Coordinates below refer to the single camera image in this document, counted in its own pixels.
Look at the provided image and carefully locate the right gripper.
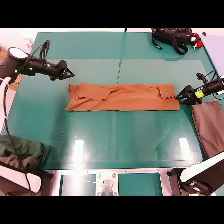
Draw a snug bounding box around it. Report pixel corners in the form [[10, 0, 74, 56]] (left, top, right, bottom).
[[185, 85, 205, 106]]

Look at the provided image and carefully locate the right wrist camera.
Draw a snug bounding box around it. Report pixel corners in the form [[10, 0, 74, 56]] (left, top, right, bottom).
[[195, 72, 210, 84]]

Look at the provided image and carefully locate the grey-brown garment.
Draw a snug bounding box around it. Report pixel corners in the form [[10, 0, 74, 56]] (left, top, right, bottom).
[[191, 100, 224, 160]]

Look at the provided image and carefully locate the dark green garment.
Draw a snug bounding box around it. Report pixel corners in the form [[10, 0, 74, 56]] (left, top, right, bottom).
[[0, 133, 52, 168]]

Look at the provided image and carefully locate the orange-brown shirt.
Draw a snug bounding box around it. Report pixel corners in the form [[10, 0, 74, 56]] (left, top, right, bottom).
[[64, 82, 182, 112]]

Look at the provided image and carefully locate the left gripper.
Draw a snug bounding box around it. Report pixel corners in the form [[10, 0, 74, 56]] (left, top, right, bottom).
[[49, 59, 70, 82]]

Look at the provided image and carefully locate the black cable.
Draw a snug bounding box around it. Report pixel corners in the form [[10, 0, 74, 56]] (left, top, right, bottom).
[[2, 84, 36, 196]]

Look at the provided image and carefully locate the silver frame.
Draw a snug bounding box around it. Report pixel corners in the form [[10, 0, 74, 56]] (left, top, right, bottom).
[[43, 167, 174, 197]]

